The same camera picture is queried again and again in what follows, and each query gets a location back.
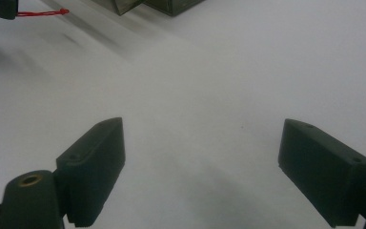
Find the red rubber band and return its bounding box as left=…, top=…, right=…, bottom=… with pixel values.
left=16, top=8, right=71, bottom=18

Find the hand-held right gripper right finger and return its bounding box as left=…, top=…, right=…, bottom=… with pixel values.
left=277, top=118, right=366, bottom=229

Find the smoky transparent drawer box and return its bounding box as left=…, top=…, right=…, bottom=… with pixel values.
left=91, top=0, right=207, bottom=17

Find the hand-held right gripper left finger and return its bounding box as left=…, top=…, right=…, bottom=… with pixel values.
left=55, top=116, right=127, bottom=229

